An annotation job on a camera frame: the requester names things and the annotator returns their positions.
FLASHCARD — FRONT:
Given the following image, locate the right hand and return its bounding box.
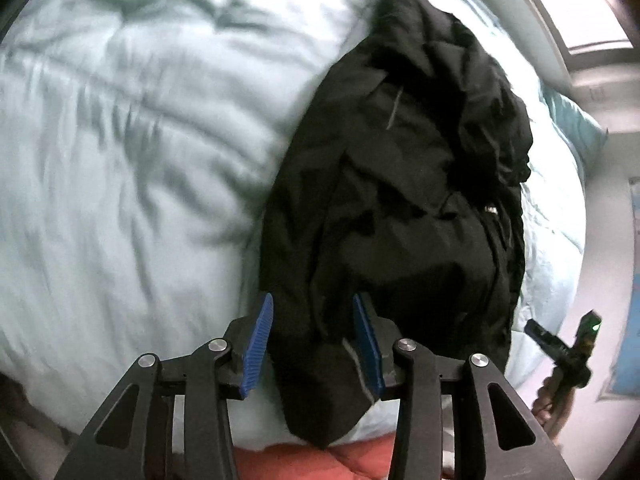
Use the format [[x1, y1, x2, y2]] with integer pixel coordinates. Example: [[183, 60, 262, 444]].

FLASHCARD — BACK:
[[532, 368, 577, 444]]

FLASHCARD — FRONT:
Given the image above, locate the red-orange bed sheet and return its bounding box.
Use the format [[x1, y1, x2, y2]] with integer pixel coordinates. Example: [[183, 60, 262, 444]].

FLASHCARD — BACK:
[[234, 432, 395, 480]]

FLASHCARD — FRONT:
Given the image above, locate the black garment with white lettering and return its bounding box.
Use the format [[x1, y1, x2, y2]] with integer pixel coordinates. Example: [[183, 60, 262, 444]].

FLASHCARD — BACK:
[[259, 0, 533, 448]]

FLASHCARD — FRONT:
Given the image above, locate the teal pillow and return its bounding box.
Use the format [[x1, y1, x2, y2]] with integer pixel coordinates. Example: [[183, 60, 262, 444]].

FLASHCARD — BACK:
[[540, 84, 608, 184]]

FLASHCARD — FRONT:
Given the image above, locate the light teal quilted duvet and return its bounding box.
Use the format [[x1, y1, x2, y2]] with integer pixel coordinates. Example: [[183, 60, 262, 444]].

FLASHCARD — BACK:
[[0, 0, 587, 452]]

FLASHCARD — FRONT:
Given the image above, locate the window with dark frame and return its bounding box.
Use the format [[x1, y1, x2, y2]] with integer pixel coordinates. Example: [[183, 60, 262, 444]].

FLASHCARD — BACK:
[[532, 0, 639, 72]]

